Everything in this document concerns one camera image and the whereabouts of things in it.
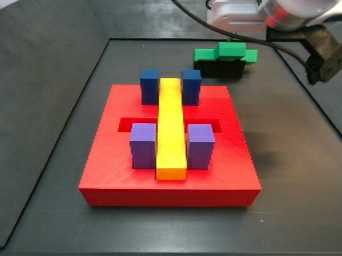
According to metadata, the yellow long bar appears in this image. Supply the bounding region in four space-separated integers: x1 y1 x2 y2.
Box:
157 78 188 180

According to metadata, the red base board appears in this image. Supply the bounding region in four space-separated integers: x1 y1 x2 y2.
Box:
79 85 262 207

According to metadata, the black camera cable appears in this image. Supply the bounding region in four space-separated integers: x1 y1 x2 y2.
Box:
172 0 313 71

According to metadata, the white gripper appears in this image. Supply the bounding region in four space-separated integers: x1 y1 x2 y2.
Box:
208 0 266 32

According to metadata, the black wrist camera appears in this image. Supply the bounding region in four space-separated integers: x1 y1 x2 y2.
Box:
266 25 342 85

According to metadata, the blue block right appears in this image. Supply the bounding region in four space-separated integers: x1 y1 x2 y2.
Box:
182 70 202 106

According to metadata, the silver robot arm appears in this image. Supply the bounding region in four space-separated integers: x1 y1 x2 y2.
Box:
208 0 342 32

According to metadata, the black angle fixture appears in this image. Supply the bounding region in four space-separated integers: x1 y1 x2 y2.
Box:
194 60 246 79

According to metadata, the blue block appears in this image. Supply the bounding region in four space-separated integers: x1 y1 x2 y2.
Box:
182 70 202 106
141 69 160 105

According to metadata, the green stepped block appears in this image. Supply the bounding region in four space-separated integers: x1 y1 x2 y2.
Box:
194 42 258 64

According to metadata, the blue block left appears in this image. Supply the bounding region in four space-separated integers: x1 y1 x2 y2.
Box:
141 69 160 105

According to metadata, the purple block left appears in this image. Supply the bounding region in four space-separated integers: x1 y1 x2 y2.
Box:
130 123 157 169

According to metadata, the purple block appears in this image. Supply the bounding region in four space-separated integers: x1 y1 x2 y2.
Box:
130 123 157 169
188 124 216 170

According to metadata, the purple block right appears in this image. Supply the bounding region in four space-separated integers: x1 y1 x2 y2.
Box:
188 124 216 170

